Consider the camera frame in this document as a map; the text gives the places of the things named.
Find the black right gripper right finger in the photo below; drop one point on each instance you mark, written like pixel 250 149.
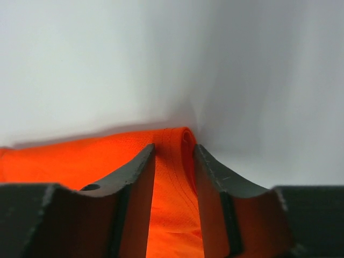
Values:
pixel 242 219

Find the orange polo t-shirt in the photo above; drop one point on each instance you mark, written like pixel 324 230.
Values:
pixel 174 229

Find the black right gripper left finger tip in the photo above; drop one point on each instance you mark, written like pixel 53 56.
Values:
pixel 107 218

